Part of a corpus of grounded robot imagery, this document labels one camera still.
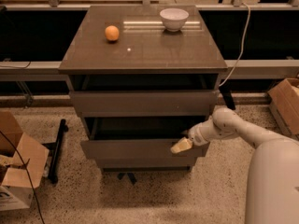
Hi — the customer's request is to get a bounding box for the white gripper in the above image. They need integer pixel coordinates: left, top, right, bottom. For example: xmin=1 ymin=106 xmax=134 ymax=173
xmin=170 ymin=123 xmax=209 ymax=154

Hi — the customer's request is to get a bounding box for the grey drawer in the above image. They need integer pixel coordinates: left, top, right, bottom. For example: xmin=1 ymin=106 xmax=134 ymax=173
xmin=96 ymin=157 xmax=196 ymax=169
xmin=69 ymin=91 xmax=218 ymax=117
xmin=81 ymin=116 xmax=205 ymax=160

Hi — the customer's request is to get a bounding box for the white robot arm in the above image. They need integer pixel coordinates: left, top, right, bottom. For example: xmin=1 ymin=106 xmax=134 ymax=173
xmin=171 ymin=107 xmax=299 ymax=224

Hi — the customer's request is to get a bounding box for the grey bottom drawer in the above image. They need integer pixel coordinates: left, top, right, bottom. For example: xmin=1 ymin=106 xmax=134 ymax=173
xmin=96 ymin=157 xmax=196 ymax=169

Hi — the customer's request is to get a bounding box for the grey drawer cabinet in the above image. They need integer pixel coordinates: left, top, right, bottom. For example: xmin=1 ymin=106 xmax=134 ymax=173
xmin=59 ymin=6 xmax=227 ymax=172

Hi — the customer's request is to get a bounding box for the grey top drawer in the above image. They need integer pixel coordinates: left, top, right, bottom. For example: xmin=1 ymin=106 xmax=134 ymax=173
xmin=69 ymin=91 xmax=218 ymax=117

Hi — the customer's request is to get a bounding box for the open cardboard box left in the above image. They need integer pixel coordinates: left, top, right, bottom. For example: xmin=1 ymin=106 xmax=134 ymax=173
xmin=0 ymin=111 xmax=49 ymax=211

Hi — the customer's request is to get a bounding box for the cardboard box right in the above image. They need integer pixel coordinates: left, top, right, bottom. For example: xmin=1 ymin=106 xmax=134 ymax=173
xmin=268 ymin=78 xmax=299 ymax=135

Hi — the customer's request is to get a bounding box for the white bowl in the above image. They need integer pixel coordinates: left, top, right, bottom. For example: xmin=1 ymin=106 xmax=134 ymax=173
xmin=160 ymin=8 xmax=189 ymax=32

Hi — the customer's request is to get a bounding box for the black metal stand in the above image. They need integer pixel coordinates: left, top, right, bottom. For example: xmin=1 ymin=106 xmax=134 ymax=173
xmin=43 ymin=119 xmax=68 ymax=184

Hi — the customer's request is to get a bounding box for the orange fruit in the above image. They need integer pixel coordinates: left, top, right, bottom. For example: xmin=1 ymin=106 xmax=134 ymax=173
xmin=105 ymin=25 xmax=120 ymax=42

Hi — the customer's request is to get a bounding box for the black bracket behind cabinet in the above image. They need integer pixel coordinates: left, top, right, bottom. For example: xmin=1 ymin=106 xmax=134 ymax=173
xmin=219 ymin=85 xmax=235 ymax=110

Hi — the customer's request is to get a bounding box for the white cable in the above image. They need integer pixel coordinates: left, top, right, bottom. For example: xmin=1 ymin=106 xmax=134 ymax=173
xmin=218 ymin=2 xmax=252 ymax=88

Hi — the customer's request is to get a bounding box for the black cable left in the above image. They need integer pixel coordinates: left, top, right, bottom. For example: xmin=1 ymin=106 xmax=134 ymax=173
xmin=0 ymin=131 xmax=46 ymax=224

